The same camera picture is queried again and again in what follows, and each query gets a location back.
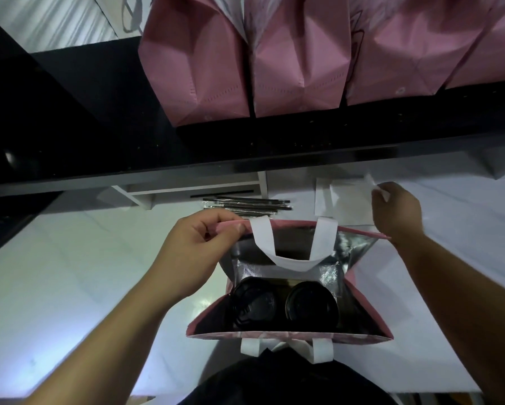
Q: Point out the person's right hand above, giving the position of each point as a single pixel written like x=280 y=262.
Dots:
x=400 y=215

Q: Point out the person's left hand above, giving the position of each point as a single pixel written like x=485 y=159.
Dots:
x=189 y=257

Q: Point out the white paper napkin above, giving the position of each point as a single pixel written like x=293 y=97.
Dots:
x=372 y=183

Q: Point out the pile of straws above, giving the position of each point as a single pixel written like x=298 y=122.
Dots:
x=248 y=205

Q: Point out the black-lid paper cup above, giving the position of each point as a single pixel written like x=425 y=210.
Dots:
x=313 y=307
x=254 y=305

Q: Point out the pink paper bag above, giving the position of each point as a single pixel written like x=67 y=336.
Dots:
x=362 y=324
x=298 y=71
x=497 y=59
x=404 y=63
x=193 y=71

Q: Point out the person's left forearm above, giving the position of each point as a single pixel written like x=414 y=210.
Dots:
x=96 y=354

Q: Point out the person's right forearm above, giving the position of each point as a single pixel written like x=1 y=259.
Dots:
x=471 y=312

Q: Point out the black glossy counter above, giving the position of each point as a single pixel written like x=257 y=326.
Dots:
x=151 y=143

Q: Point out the person's black shirt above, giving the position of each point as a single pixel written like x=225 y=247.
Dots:
x=286 y=383

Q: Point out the stack of white napkins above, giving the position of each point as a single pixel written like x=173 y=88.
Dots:
x=345 y=202

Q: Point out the black low shelf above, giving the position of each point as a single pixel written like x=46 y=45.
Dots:
x=8 y=219

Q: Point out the tall black glossy cabinet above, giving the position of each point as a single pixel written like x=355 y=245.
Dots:
x=8 y=101

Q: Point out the white roller shutter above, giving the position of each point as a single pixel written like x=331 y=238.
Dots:
x=46 y=21

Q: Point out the white triangular support bracket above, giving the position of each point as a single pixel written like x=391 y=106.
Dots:
x=503 y=162

